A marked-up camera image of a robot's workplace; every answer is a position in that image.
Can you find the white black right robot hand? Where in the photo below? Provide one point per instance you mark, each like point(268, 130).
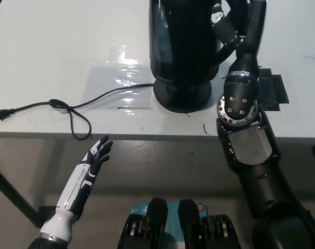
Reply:
point(256, 23)

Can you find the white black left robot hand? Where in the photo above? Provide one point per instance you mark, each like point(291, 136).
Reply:
point(95, 160)

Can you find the black electric kettle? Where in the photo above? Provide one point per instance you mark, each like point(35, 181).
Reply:
point(183, 39)

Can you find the black robot torso teal tops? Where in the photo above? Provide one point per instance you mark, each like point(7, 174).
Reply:
point(157, 228)

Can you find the black round kettle base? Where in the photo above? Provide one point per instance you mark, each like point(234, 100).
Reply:
point(183, 101)

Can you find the long thin black thread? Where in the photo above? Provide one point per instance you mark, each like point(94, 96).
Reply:
point(311, 58)

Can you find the black tape patch on table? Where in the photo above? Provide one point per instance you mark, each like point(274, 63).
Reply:
point(274, 88)

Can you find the large clear plastic sheet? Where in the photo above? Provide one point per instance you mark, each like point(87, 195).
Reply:
point(116, 80)

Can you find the black metal table leg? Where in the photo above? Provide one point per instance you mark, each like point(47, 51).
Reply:
point(15, 192)

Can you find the small clear tape piece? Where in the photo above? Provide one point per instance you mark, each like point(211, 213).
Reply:
point(123, 55)

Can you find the short black thread scrap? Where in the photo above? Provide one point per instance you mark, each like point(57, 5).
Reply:
point(204, 129)

